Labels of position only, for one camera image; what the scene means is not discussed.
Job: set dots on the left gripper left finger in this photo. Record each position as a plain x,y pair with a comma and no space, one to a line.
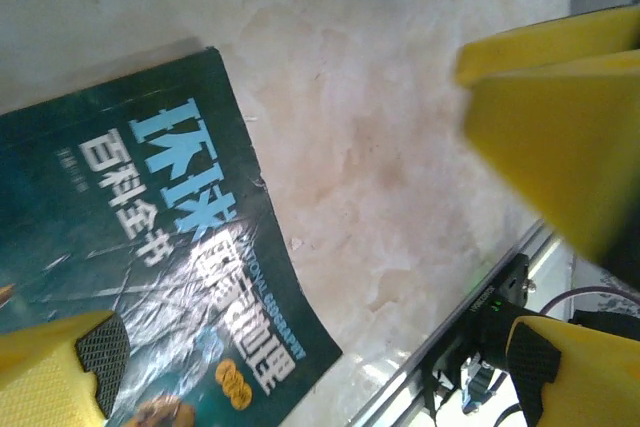
45,377

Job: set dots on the wide aluminium mounting rail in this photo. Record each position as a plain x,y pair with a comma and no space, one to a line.
400,397

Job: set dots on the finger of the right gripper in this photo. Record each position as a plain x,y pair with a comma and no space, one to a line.
560,137

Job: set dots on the teal geography book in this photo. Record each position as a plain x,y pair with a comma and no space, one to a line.
150,247

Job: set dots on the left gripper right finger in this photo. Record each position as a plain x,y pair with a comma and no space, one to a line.
590,377

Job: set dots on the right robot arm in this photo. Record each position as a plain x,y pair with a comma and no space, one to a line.
495,327

